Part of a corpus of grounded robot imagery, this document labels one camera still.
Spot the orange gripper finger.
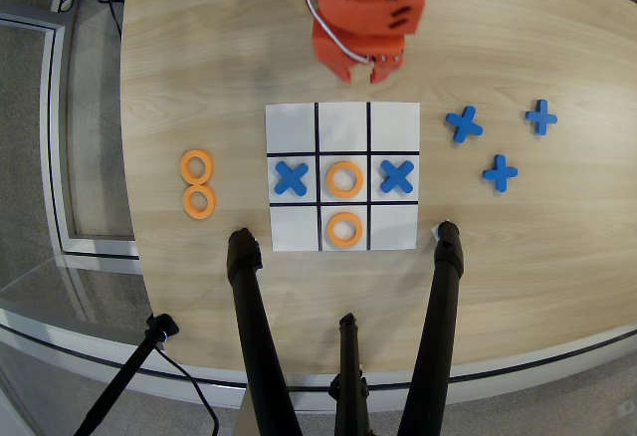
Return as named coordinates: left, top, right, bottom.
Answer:
left=323, top=60, right=356, bottom=85
left=367, top=58, right=402, bottom=84

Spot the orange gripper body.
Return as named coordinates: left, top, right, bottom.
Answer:
left=312, top=22, right=405, bottom=73

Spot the orange foam ring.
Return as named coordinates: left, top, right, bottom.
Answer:
left=179, top=149, right=216, bottom=187
left=324, top=160, right=365, bottom=199
left=325, top=211, right=364, bottom=250
left=181, top=184, right=217, bottom=221

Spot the white tic-tac-toe grid sheet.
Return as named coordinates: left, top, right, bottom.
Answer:
left=265, top=102, right=422, bottom=253

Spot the blue foam cross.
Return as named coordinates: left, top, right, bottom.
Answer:
left=444, top=106, right=485, bottom=145
left=273, top=160, right=311, bottom=197
left=525, top=99, right=559, bottom=137
left=379, top=159, right=416, bottom=196
left=481, top=153, right=520, bottom=194

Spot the thick black tripod leg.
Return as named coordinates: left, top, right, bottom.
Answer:
left=226, top=227, right=303, bottom=436
left=396, top=220, right=466, bottom=436

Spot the thin black tripod leg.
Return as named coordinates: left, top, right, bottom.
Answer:
left=327, top=313, right=372, bottom=436

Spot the slim black stand pole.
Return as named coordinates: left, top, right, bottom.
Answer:
left=73, top=313, right=180, bottom=436

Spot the white robot wire bundle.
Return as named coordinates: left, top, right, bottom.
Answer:
left=302, top=0, right=375, bottom=65

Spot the white glass partition frame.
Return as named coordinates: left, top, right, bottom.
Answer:
left=0, top=11, right=141, bottom=260

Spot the black stand cable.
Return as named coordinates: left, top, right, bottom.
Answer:
left=152, top=344, right=221, bottom=436

